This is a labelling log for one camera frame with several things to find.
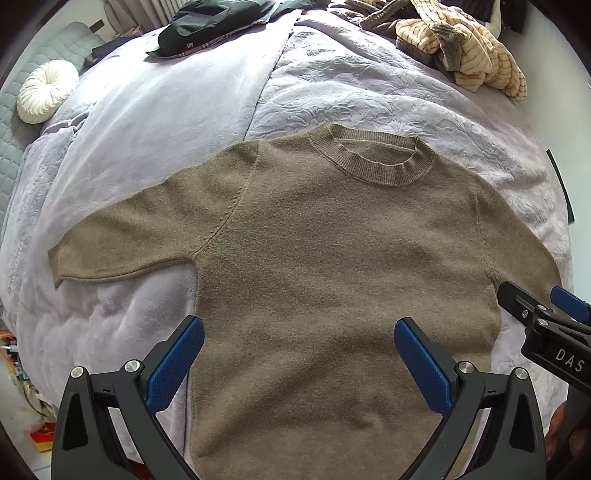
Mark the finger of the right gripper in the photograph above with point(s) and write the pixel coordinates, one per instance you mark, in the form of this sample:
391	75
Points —
573	306
518	303

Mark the olive brown knit sweater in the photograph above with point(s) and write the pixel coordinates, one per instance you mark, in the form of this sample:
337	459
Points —
308	249

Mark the dark green black garment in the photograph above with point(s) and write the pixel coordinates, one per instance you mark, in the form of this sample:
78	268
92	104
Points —
198	25

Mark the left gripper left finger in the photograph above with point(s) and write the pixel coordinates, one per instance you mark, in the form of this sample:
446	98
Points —
86	445

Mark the beige striped clothes pile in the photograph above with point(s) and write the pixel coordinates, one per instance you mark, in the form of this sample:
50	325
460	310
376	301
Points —
442	37

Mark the white round pleated cushion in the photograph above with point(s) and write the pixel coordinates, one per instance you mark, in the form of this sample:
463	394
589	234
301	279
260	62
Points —
45	90

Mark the colourful floor clutter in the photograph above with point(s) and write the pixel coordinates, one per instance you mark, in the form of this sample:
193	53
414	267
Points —
42	431

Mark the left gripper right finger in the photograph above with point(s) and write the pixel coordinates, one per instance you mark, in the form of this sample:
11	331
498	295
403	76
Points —
511	445

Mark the grey quilted headboard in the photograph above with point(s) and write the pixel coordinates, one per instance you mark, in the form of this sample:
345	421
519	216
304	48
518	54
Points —
75	43

